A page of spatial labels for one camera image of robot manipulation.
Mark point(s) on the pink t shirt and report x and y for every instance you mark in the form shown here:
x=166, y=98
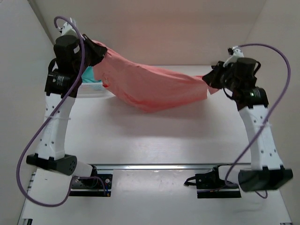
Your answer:
x=149, y=88

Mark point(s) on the teal t shirt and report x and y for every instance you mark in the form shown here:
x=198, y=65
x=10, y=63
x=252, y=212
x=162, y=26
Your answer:
x=88, y=76

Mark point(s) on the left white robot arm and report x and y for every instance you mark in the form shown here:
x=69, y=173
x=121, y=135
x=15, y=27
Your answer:
x=73, y=56

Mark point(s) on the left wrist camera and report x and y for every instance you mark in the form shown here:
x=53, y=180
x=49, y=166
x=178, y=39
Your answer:
x=67, y=29

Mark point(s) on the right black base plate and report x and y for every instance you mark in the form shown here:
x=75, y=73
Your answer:
x=210, y=186

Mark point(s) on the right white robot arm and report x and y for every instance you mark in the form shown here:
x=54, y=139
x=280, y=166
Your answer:
x=267, y=171

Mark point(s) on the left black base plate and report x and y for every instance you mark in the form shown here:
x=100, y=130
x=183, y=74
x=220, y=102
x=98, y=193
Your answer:
x=93, y=187

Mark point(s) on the white plastic basket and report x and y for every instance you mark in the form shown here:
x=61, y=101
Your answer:
x=90, y=88

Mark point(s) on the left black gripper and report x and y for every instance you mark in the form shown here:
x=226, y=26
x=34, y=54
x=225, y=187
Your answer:
x=94, y=51

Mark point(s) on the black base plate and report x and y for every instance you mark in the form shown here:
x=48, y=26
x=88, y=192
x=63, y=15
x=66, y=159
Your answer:
x=93, y=187
x=210, y=186

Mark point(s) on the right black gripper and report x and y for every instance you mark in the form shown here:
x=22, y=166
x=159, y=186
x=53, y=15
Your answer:
x=213, y=76

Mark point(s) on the aluminium rail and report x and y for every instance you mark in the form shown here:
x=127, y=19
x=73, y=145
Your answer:
x=157, y=166

